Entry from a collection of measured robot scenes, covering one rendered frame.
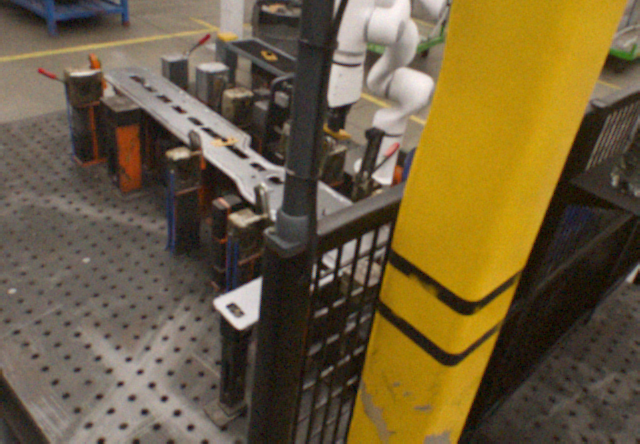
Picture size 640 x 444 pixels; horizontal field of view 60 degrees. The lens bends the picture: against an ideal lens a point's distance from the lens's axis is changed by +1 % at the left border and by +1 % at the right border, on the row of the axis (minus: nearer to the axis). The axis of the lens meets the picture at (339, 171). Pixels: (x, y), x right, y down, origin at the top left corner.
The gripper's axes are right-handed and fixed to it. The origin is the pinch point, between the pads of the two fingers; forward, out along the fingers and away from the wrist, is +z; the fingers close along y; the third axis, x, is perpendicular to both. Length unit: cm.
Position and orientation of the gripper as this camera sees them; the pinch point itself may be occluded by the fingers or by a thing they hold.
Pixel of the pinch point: (336, 121)
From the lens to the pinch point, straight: 132.4
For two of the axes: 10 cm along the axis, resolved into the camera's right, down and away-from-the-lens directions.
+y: -7.1, 2.6, -6.5
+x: 6.9, 4.4, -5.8
